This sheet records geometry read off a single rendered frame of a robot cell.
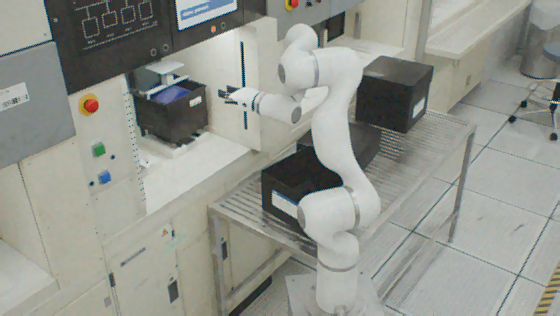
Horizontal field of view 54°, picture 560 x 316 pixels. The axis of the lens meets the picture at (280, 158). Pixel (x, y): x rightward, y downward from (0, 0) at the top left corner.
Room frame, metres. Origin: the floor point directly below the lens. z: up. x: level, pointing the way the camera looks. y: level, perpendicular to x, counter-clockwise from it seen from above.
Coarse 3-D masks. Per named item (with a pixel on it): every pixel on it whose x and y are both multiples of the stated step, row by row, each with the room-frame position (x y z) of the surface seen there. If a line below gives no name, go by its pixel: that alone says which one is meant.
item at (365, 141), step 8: (352, 128) 2.16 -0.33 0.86; (360, 128) 2.16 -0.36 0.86; (368, 128) 2.16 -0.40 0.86; (304, 136) 2.09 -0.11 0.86; (312, 136) 2.09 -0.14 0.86; (352, 136) 2.09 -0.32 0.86; (360, 136) 2.09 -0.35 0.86; (368, 136) 2.09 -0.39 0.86; (376, 136) 2.09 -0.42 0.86; (296, 144) 2.04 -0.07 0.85; (304, 144) 2.02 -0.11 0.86; (312, 144) 2.02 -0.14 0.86; (352, 144) 2.02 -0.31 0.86; (360, 144) 2.02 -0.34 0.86; (368, 144) 2.02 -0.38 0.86; (376, 144) 2.10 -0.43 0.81; (360, 152) 1.95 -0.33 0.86; (368, 152) 2.01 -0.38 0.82; (376, 152) 2.10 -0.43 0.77; (360, 160) 1.94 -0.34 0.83; (368, 160) 2.02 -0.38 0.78
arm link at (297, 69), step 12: (300, 24) 1.52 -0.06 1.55; (288, 36) 1.50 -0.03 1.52; (300, 36) 1.44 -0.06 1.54; (312, 36) 1.46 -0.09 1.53; (288, 48) 1.38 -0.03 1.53; (300, 48) 1.41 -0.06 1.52; (312, 48) 1.45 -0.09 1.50; (288, 60) 1.33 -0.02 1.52; (300, 60) 1.33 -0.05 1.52; (312, 60) 1.33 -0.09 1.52; (288, 72) 1.31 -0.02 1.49; (300, 72) 1.31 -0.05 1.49; (312, 72) 1.31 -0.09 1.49; (288, 84) 1.31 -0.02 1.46; (300, 84) 1.31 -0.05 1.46; (312, 84) 1.32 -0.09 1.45
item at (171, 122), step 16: (160, 64) 2.06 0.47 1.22; (176, 64) 2.05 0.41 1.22; (176, 80) 2.07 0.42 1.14; (192, 80) 2.12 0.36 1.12; (144, 96) 1.96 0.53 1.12; (192, 96) 2.00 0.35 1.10; (144, 112) 1.98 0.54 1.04; (160, 112) 1.92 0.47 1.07; (176, 112) 1.93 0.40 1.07; (192, 112) 2.00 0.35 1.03; (144, 128) 1.99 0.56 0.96; (160, 128) 1.93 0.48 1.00; (176, 128) 1.92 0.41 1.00; (192, 128) 1.99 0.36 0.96; (176, 144) 1.95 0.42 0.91
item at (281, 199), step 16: (288, 160) 1.81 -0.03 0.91; (304, 160) 1.88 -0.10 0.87; (272, 176) 1.75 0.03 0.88; (288, 176) 1.81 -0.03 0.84; (304, 176) 1.88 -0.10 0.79; (320, 176) 1.85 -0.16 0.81; (336, 176) 1.79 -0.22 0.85; (272, 192) 1.66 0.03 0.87; (288, 192) 1.60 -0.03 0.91; (304, 192) 1.77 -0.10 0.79; (272, 208) 1.66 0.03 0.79; (288, 208) 1.60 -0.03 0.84; (288, 224) 1.60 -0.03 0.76
